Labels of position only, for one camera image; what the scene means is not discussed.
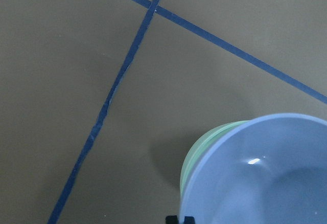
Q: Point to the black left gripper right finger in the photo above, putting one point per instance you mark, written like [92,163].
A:
[189,220]

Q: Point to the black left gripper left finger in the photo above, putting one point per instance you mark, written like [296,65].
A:
[171,219]

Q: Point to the blue bowl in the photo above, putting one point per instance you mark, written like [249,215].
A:
[271,169]

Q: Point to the green bowl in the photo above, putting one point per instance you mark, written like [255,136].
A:
[200,147]

